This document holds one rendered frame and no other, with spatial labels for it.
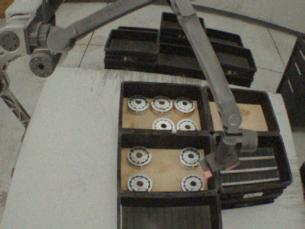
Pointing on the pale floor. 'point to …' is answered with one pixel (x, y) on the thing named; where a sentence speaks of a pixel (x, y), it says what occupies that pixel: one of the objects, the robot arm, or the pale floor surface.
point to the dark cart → (295, 84)
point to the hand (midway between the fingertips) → (215, 172)
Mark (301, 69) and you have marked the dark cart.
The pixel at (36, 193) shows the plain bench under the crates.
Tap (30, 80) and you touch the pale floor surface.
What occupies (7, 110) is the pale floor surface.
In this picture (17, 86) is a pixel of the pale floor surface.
